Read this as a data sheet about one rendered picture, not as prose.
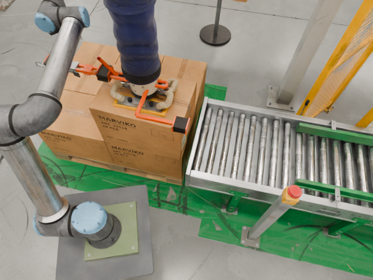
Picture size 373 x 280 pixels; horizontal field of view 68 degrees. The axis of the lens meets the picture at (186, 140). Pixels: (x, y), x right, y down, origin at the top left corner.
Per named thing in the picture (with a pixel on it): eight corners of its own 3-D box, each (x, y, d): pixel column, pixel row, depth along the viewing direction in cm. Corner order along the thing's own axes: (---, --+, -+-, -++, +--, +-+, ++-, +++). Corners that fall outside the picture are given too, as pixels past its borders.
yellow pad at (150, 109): (169, 105, 177) (169, 100, 173) (165, 117, 172) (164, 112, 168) (118, 94, 181) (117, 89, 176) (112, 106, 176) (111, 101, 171)
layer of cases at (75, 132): (203, 91, 287) (207, 62, 253) (181, 179, 237) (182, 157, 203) (94, 71, 299) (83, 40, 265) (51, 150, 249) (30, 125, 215)
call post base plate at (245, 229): (260, 229, 230) (261, 228, 228) (258, 248, 223) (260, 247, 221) (242, 225, 232) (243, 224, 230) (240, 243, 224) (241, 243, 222)
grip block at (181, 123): (190, 123, 157) (190, 117, 153) (186, 135, 153) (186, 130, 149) (175, 119, 158) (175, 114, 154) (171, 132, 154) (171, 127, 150)
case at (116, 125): (194, 117, 221) (196, 82, 187) (180, 160, 201) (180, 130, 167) (124, 100, 229) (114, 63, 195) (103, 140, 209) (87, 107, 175)
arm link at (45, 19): (53, 16, 121) (60, -1, 127) (28, 17, 122) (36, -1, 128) (62, 34, 129) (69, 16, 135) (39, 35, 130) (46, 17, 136)
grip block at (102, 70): (115, 71, 177) (113, 65, 172) (109, 83, 172) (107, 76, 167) (102, 69, 178) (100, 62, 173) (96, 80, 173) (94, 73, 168)
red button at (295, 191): (300, 188, 143) (302, 185, 140) (299, 201, 140) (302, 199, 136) (286, 185, 144) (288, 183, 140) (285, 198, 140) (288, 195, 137)
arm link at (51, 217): (74, 243, 137) (5, 119, 89) (39, 243, 138) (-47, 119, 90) (83, 216, 149) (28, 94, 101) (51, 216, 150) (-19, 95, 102)
